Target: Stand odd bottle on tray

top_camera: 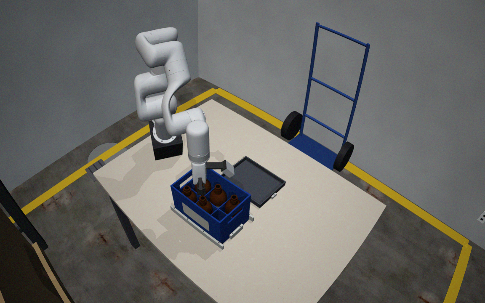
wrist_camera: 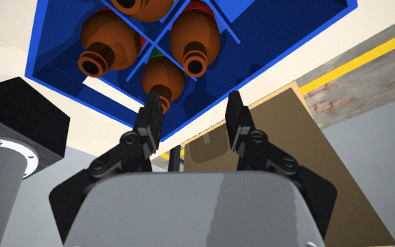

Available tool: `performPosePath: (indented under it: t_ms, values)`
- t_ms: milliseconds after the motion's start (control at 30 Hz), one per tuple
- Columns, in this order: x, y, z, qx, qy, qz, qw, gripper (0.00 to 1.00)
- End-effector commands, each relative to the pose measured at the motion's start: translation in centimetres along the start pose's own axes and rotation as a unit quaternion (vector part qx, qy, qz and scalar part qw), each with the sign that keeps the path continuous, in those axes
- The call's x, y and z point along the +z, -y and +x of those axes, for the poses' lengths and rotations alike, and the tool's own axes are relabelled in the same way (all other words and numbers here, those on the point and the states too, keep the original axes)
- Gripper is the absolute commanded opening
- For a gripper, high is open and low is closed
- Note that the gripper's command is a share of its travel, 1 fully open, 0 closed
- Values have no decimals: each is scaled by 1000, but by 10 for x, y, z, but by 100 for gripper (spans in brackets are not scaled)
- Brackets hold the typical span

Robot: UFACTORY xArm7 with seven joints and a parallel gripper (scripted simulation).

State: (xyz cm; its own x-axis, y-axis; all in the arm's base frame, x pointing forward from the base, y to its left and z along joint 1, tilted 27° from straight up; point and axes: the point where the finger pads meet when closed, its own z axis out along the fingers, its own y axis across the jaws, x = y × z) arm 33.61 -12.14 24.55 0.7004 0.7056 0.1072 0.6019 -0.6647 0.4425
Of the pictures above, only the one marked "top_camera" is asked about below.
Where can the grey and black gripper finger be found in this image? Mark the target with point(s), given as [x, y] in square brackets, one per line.
[200, 188]

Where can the orange bottle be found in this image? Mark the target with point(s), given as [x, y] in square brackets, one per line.
[231, 204]
[205, 205]
[207, 186]

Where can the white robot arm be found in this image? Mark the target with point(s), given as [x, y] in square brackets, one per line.
[169, 71]

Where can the dark blue crate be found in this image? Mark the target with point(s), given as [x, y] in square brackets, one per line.
[219, 224]

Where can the brown glass bottle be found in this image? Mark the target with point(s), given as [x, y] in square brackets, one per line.
[190, 194]
[218, 196]

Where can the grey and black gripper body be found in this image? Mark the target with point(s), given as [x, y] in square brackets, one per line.
[199, 171]

